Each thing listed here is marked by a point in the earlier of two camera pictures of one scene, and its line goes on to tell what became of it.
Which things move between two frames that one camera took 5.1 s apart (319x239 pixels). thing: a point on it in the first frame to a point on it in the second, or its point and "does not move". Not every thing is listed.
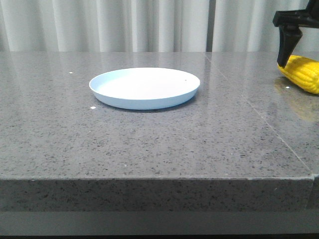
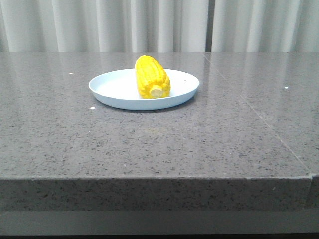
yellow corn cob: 303,71 to 152,81
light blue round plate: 145,88 does not move
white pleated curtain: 147,26 does not move
